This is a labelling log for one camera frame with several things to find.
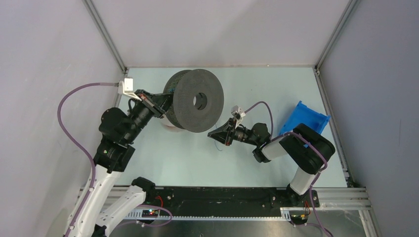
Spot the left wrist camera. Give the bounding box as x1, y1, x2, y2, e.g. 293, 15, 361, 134
118, 78, 140, 100

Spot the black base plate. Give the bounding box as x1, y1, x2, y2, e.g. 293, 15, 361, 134
145, 186, 320, 218

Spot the right controller board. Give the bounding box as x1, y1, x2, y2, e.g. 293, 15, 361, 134
290, 214, 309, 226

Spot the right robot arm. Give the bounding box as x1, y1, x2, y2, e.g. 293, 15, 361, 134
208, 118, 335, 206

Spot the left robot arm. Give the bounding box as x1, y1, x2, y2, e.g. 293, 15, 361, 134
64, 89, 173, 237

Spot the blue plastic bin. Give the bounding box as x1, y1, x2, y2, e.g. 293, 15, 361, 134
279, 101, 331, 135

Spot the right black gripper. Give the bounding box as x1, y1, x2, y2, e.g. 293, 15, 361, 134
208, 117, 259, 146

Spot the white cable spool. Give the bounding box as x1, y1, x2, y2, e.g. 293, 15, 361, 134
161, 118, 186, 133

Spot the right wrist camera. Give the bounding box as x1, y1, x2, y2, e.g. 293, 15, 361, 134
231, 105, 246, 128

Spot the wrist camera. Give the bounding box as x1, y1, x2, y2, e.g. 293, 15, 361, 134
231, 105, 246, 128
118, 78, 140, 100

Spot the black cable spool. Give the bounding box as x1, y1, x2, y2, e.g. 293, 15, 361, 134
164, 69, 224, 133

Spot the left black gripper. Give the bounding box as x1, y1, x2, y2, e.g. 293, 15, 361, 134
123, 89, 177, 143

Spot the controller board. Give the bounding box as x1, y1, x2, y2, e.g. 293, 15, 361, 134
290, 214, 309, 226
141, 209, 160, 218

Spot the left controller board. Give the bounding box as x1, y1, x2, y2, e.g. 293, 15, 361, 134
141, 209, 160, 218

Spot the white slotted cable duct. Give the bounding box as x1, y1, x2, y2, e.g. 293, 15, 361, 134
126, 209, 292, 222

